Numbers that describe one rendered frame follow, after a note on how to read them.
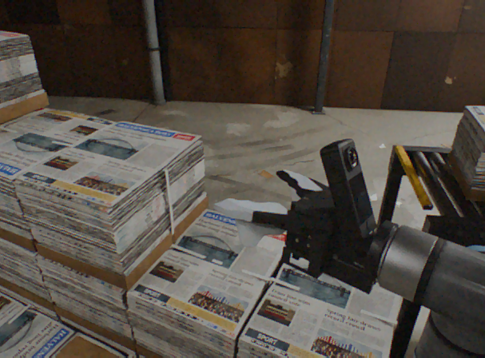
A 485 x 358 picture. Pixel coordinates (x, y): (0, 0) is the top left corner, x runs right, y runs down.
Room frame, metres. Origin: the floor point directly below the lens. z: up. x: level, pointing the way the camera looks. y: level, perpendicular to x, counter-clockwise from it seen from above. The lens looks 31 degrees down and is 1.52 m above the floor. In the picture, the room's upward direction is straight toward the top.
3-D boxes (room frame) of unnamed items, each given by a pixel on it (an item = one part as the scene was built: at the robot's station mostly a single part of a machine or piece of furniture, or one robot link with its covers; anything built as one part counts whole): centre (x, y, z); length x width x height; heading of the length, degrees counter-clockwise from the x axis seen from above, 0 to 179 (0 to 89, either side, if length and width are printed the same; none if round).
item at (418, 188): (1.22, -0.61, 0.81); 0.43 x 0.03 x 0.02; 173
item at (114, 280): (0.86, 0.31, 0.86); 0.38 x 0.29 x 0.04; 155
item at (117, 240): (0.86, 0.31, 0.95); 0.38 x 0.29 x 0.23; 155
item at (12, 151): (0.99, 0.58, 0.95); 0.38 x 0.29 x 0.23; 155
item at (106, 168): (0.87, 0.32, 1.07); 0.37 x 0.29 x 0.01; 155
